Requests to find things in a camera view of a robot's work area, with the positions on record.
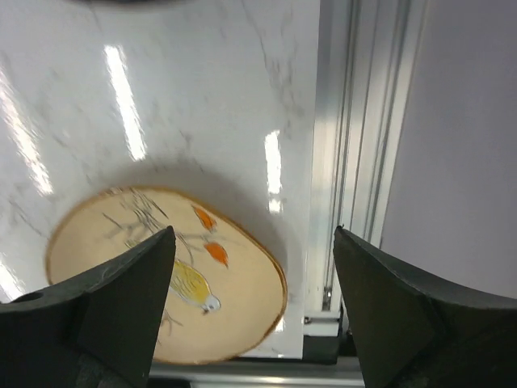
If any aluminium frame profile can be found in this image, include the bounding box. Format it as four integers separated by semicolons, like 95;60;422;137
305;1;427;318

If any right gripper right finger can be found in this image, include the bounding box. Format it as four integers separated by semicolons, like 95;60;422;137
333;226;516;387

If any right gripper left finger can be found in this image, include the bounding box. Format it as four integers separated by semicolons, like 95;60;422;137
1;226;175;387

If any cream plate with yellow bird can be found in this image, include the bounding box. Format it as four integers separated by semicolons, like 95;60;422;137
45;186;288;365

